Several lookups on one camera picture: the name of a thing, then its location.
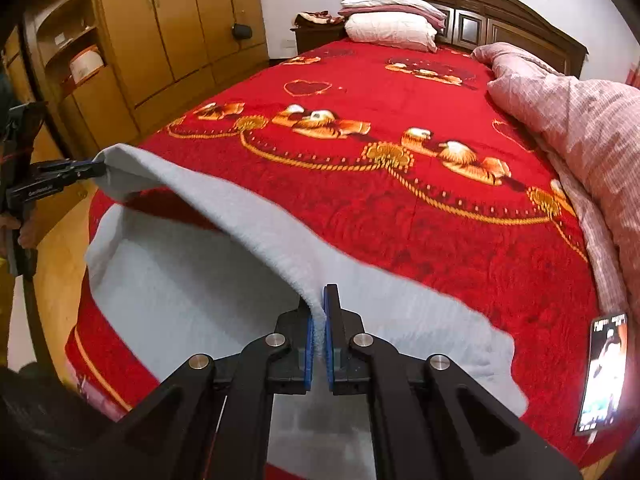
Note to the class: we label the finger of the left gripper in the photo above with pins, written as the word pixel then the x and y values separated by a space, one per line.
pixel 72 171

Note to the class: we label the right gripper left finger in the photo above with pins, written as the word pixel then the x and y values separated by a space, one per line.
pixel 210 419

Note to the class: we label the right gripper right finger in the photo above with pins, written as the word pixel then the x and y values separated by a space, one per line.
pixel 429 418

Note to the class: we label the light grey pants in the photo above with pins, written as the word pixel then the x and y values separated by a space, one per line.
pixel 184 263

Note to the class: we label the left hand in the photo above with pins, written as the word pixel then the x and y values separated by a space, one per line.
pixel 27 233

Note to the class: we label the white box on shelf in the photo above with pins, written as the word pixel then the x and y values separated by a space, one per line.
pixel 85 64

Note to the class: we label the wooden wardrobe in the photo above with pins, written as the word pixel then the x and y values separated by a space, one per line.
pixel 160 58

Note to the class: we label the smartphone with lit screen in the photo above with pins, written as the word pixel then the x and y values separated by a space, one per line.
pixel 606 370

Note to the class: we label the black object on wardrobe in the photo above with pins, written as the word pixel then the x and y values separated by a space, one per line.
pixel 242 32

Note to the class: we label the red patterned bedspread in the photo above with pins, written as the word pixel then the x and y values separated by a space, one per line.
pixel 400 160

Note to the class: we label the dark wooden nightstand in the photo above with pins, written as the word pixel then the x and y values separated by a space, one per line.
pixel 310 38

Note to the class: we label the folded cloth on nightstand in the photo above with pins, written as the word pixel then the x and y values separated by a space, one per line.
pixel 321 19

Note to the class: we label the pink checked duvet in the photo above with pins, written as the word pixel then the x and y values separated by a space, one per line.
pixel 591 131

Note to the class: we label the pink upper pillow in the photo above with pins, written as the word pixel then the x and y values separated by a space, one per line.
pixel 434 16

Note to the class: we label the white lower pillow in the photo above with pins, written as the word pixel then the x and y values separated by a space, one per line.
pixel 392 29

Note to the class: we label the dark wooden headboard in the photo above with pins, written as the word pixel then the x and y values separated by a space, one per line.
pixel 473 23

